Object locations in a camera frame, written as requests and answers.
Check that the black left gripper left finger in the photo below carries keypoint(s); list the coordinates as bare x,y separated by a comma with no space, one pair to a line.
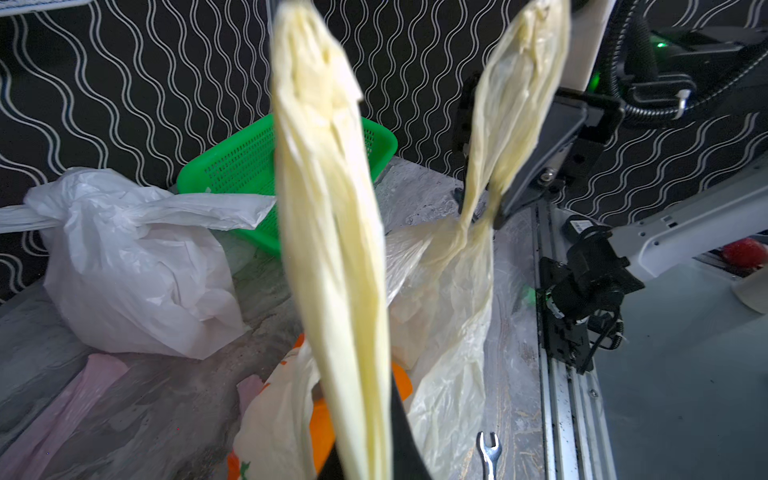
332,468

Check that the orange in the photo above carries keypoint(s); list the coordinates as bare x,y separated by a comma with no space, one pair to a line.
402,381
322,434

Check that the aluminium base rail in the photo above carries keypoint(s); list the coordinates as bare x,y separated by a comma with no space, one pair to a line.
575,434

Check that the steel combination wrench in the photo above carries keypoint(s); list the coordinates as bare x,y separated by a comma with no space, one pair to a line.
490,450

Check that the pink plastic bag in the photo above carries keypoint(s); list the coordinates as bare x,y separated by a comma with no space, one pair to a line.
124,417

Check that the yellow plastic bag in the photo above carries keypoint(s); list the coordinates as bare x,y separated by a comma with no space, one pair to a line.
420,295

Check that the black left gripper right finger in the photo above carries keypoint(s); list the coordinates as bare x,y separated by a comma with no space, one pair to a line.
407,461

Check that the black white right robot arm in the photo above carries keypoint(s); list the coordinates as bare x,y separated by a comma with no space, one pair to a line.
684,87

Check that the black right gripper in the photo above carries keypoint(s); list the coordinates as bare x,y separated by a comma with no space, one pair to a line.
575,133

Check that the black round puck device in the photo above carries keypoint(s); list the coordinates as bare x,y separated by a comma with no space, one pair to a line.
575,225

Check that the green plastic basket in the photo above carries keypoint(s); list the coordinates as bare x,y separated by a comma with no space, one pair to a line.
244,162

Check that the white plastic bag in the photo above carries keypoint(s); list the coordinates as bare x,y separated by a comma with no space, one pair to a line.
137,269

